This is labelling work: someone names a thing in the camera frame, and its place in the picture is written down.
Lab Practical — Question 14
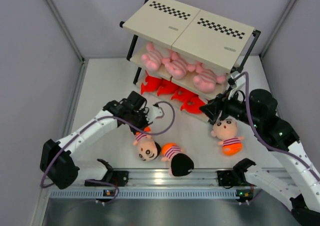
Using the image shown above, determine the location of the boy doll black hair back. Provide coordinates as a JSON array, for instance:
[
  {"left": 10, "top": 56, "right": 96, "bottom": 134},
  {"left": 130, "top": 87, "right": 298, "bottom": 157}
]
[{"left": 161, "top": 143, "right": 195, "bottom": 177}]

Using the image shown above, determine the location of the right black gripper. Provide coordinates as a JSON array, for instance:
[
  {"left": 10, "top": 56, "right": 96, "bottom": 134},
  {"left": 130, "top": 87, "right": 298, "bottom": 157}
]
[{"left": 198, "top": 86, "right": 260, "bottom": 128}]

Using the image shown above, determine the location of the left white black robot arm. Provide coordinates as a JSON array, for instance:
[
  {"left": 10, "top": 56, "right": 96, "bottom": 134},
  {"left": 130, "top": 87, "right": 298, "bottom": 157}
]
[{"left": 40, "top": 91, "right": 164, "bottom": 190}]

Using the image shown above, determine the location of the boy doll near shelf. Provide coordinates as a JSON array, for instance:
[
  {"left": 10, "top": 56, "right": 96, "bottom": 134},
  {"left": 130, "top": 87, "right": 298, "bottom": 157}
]
[{"left": 211, "top": 118, "right": 245, "bottom": 156}]

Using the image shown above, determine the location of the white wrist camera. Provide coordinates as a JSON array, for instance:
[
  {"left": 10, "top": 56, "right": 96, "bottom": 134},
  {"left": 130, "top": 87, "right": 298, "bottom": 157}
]
[
  {"left": 226, "top": 71, "right": 246, "bottom": 100},
  {"left": 146, "top": 105, "right": 165, "bottom": 124}
]

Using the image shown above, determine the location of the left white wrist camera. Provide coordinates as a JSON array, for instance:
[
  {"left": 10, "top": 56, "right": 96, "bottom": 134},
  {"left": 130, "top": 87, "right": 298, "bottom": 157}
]
[{"left": 146, "top": 105, "right": 165, "bottom": 124}]

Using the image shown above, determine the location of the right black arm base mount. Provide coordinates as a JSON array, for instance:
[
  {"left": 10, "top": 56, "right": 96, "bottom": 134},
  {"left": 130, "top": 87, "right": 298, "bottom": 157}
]
[{"left": 216, "top": 170, "right": 246, "bottom": 189}]

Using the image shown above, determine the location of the boy doll face up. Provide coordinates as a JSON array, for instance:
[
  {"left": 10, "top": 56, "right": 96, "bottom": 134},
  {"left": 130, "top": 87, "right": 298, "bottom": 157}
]
[{"left": 133, "top": 132, "right": 162, "bottom": 162}]

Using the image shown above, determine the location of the aluminium rail base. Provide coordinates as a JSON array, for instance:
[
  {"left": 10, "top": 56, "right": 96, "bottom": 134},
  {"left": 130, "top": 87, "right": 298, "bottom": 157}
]
[{"left": 39, "top": 167, "right": 301, "bottom": 187}]

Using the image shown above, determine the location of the red whale plush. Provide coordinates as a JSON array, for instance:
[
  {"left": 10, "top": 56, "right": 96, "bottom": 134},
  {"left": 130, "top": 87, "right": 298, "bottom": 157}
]
[
  {"left": 171, "top": 87, "right": 197, "bottom": 103},
  {"left": 180, "top": 96, "right": 208, "bottom": 115},
  {"left": 140, "top": 71, "right": 163, "bottom": 95},
  {"left": 156, "top": 79, "right": 179, "bottom": 96}
]

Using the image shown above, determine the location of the grey slotted cable duct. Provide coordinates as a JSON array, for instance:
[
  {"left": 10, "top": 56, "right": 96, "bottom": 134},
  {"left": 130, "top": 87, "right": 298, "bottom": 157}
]
[{"left": 49, "top": 188, "right": 252, "bottom": 200}]

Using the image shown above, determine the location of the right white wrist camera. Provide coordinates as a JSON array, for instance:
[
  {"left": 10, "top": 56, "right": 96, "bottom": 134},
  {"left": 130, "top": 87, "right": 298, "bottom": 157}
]
[{"left": 226, "top": 71, "right": 246, "bottom": 100}]

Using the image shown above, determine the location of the red whale plush rightmost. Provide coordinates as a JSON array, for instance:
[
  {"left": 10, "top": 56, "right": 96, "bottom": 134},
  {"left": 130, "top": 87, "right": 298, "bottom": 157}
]
[{"left": 180, "top": 96, "right": 208, "bottom": 115}]

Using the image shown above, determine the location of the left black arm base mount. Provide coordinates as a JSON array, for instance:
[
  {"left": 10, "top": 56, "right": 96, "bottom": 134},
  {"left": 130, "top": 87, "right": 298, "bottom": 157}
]
[{"left": 84, "top": 170, "right": 129, "bottom": 187}]

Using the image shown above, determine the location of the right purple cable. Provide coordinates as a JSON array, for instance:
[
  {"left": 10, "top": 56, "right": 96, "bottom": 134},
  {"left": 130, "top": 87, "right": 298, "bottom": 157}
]
[{"left": 232, "top": 71, "right": 320, "bottom": 204}]

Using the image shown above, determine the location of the beige three-tier shelf black frame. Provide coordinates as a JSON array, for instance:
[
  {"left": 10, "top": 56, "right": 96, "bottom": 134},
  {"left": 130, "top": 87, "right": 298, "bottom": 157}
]
[{"left": 120, "top": 0, "right": 260, "bottom": 122}]

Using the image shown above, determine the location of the red whale plush leftmost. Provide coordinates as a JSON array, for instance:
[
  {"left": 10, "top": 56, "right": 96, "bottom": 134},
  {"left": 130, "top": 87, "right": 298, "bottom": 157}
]
[{"left": 140, "top": 71, "right": 163, "bottom": 95}]

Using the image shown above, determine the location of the pink striped frog plush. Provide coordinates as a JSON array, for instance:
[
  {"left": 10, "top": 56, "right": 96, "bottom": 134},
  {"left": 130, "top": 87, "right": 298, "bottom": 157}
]
[
  {"left": 193, "top": 63, "right": 227, "bottom": 93},
  {"left": 141, "top": 42, "right": 172, "bottom": 72},
  {"left": 161, "top": 51, "right": 200, "bottom": 80}
]

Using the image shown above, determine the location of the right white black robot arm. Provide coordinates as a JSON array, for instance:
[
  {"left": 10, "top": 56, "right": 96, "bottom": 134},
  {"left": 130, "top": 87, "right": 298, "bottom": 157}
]
[{"left": 199, "top": 89, "right": 320, "bottom": 226}]

